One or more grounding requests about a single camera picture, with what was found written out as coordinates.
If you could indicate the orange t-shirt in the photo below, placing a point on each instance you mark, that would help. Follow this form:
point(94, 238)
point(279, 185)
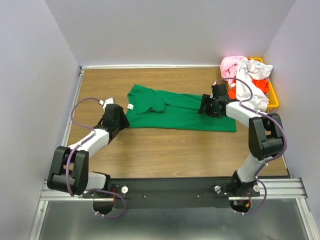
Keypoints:
point(261, 85)

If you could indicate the yellow plastic bin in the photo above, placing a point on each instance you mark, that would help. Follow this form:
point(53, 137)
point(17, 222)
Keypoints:
point(273, 101)

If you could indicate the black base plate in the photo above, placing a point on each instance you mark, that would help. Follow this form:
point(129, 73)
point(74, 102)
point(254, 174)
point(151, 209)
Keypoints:
point(174, 193)

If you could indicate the pink t-shirt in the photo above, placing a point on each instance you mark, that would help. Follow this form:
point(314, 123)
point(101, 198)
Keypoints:
point(228, 67)

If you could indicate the white t-shirt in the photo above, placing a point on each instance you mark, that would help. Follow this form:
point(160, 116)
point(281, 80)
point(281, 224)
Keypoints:
point(248, 70)

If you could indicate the green t-shirt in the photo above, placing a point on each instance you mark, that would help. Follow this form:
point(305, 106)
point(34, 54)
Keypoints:
point(150, 108)

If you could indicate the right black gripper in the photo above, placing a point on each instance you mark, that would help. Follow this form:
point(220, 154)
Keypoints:
point(205, 99)

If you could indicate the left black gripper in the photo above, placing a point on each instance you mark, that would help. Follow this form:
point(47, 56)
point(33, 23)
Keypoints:
point(125, 122)

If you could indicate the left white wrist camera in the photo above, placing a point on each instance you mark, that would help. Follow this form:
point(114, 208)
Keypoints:
point(106, 102)

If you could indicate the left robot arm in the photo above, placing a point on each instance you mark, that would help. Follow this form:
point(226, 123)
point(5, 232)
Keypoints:
point(69, 170)

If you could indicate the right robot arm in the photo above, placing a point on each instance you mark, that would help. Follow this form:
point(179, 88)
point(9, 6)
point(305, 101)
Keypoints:
point(266, 137)

